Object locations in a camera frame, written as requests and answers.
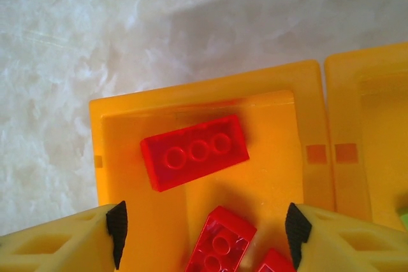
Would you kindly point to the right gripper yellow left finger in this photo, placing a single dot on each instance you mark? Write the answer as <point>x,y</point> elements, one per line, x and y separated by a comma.
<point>57,246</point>

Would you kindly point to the orange plastic container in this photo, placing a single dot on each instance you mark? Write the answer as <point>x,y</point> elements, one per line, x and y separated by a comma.
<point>376,132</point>
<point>274,170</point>

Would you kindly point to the red lego brick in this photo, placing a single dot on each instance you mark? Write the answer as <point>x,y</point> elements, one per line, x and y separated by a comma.
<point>274,262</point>
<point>220,243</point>
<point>194,152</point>

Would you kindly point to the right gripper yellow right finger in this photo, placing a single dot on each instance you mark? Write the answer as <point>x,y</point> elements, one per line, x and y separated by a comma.
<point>350,243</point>

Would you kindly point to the lime green lego brick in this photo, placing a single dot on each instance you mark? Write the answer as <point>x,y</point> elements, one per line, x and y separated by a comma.
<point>403,218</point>

